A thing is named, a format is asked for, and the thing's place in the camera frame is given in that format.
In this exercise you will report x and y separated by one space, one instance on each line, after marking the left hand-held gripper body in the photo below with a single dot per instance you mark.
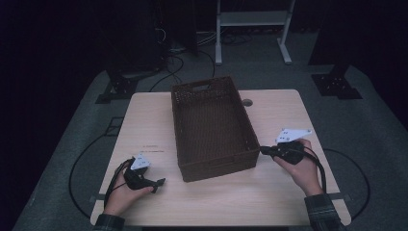
136 183

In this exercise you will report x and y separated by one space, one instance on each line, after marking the person's left hand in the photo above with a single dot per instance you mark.
120 199

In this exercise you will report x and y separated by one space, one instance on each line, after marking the brown woven basket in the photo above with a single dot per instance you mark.
213 128

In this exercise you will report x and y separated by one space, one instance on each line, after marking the black tape strip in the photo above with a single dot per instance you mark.
100 197
339 196

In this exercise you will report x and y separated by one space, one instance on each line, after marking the black stand base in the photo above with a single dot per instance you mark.
120 88
335 85

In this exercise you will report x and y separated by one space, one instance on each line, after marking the white metal stand frame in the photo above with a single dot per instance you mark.
253 18

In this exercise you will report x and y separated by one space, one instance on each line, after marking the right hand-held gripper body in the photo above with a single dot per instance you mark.
290 152

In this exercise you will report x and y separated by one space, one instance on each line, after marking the person's right hand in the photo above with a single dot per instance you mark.
306 176

